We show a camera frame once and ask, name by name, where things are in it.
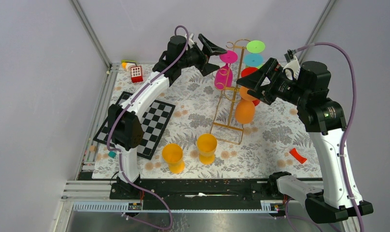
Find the magenta plastic wine glass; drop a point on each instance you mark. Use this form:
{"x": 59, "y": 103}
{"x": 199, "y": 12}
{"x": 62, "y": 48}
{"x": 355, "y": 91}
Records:
{"x": 224, "y": 75}

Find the red toy block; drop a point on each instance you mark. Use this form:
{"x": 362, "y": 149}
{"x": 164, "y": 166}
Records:
{"x": 136, "y": 74}

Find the small colourful toy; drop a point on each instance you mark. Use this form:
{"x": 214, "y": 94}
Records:
{"x": 126, "y": 64}

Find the red plastic wine glass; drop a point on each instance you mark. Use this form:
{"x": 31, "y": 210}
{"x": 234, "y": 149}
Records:
{"x": 248, "y": 71}

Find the green plastic wine glass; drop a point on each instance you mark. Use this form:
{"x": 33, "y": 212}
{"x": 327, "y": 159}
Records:
{"x": 255, "y": 46}

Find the gold wire glass rack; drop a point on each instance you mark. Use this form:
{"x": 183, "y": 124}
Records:
{"x": 225, "y": 127}

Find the amber plastic wine glass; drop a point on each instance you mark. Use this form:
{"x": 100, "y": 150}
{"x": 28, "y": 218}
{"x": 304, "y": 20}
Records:
{"x": 206, "y": 145}

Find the red curved piece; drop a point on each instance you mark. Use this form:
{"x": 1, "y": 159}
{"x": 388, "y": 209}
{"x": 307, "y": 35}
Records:
{"x": 297, "y": 156}

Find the blue plastic wine glass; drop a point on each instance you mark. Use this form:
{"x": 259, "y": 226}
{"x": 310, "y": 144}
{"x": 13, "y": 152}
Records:
{"x": 253, "y": 60}

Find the floral table mat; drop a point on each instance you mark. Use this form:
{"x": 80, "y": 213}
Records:
{"x": 264, "y": 149}

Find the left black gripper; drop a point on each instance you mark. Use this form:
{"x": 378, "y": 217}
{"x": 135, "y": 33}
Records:
{"x": 207, "y": 50}

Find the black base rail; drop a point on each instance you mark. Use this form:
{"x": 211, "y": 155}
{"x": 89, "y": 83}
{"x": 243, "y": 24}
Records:
{"x": 197, "y": 194}

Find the small teal block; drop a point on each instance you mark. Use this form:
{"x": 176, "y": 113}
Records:
{"x": 112, "y": 154}

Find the yellow plastic wine glass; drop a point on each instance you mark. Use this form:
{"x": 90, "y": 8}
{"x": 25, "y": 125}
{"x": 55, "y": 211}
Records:
{"x": 173, "y": 156}

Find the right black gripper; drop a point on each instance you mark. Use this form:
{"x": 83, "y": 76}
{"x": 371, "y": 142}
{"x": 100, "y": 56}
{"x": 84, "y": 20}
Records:
{"x": 274, "y": 71}

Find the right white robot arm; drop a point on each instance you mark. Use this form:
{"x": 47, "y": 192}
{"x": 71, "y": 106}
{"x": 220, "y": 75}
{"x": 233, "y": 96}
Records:
{"x": 324, "y": 120}

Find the orange plastic wine glass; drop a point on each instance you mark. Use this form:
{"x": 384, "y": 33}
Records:
{"x": 245, "y": 110}

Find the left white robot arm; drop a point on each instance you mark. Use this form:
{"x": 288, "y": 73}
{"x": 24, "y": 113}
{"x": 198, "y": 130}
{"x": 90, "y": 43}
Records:
{"x": 124, "y": 119}

